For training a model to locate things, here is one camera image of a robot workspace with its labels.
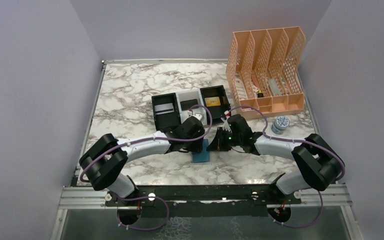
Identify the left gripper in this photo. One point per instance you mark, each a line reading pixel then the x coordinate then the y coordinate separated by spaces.
pixel 197 147

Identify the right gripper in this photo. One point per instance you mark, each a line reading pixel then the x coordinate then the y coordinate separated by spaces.
pixel 217 144

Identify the blue card holder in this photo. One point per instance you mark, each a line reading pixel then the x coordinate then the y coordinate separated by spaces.
pixel 203 156

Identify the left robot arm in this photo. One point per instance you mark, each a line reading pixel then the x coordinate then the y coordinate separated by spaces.
pixel 103 162

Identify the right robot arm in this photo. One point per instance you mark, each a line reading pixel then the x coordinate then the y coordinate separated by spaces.
pixel 318 165

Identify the black white card tray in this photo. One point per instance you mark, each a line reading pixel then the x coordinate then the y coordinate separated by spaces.
pixel 172 120

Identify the black credit card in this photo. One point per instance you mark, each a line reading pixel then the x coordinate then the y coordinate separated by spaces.
pixel 187 104

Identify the gold credit card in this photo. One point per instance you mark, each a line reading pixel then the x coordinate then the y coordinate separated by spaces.
pixel 212 101

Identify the white magnetic stripe card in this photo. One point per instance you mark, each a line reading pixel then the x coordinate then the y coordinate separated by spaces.
pixel 164 108

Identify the white labelled box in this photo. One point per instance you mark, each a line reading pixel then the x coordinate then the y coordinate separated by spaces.
pixel 240 88

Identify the yellow tipped marker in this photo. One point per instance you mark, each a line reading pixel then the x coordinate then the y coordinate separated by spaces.
pixel 259 94

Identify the orange file organizer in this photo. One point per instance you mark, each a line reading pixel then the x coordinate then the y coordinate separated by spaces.
pixel 259 55

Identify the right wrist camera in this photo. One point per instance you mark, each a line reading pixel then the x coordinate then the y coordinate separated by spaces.
pixel 226 126

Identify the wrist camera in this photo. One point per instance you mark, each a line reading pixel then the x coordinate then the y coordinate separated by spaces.
pixel 196 115
pixel 226 126

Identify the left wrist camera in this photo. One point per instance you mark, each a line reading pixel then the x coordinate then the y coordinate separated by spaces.
pixel 196 115

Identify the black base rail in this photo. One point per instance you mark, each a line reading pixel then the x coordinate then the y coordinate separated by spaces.
pixel 195 201

